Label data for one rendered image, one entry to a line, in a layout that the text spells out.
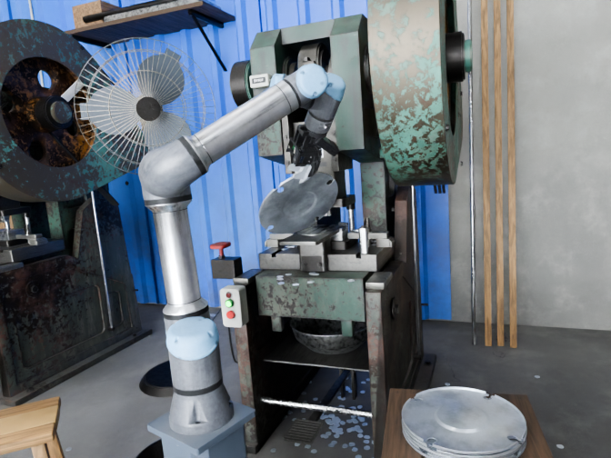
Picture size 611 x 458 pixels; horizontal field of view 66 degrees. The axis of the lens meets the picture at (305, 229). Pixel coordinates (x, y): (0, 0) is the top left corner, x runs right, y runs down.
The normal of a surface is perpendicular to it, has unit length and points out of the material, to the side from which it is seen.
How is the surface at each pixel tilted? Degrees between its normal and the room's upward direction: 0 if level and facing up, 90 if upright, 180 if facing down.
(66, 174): 90
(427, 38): 92
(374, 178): 90
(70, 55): 90
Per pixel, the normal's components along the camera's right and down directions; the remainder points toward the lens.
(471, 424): -0.07, -0.99
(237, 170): -0.36, 0.17
